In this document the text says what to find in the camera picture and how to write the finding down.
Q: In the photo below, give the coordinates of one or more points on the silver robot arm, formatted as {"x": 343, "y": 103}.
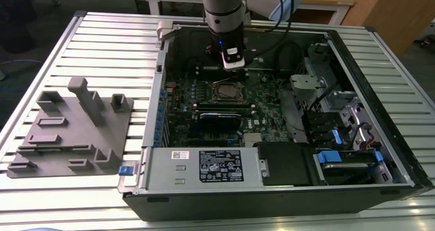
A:
{"x": 221, "y": 6}

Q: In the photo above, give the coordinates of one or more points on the black RAM slot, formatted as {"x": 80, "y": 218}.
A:
{"x": 224, "y": 110}
{"x": 217, "y": 76}
{"x": 212, "y": 72}
{"x": 224, "y": 104}

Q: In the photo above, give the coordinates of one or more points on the black graphics card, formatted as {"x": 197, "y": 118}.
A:
{"x": 217, "y": 125}

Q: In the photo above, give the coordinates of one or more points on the green motherboard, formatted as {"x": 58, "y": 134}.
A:
{"x": 268, "y": 124}

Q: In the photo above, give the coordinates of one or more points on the silver chipset heatsink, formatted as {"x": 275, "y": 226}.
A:
{"x": 252, "y": 137}

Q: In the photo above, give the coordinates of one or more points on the silver metal drive cage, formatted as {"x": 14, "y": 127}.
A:
{"x": 339, "y": 96}

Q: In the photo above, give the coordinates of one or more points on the grey power supply unit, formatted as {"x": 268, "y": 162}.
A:
{"x": 162, "y": 169}

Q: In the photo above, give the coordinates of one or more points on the grey parts rack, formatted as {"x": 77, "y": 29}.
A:
{"x": 74, "y": 129}

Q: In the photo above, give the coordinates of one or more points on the hard disk in blue carrier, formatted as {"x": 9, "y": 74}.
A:
{"x": 327, "y": 156}

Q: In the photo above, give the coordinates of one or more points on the wooden cabinet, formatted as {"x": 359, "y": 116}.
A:
{"x": 391, "y": 11}

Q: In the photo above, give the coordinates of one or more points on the blue case latch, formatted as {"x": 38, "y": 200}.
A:
{"x": 125, "y": 170}

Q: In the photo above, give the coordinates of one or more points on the black office chair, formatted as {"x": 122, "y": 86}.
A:
{"x": 16, "y": 24}

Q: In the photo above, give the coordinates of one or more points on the black open PC case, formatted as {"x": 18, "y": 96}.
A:
{"x": 237, "y": 205}

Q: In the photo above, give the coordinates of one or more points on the chair base with wheels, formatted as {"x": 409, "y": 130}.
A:
{"x": 428, "y": 41}

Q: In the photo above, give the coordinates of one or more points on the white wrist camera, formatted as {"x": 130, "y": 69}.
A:
{"x": 233, "y": 60}

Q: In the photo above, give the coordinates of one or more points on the grey metal bracket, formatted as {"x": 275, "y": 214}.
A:
{"x": 304, "y": 85}

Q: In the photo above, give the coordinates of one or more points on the black plastic drive bracket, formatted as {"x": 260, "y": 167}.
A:
{"x": 319, "y": 124}

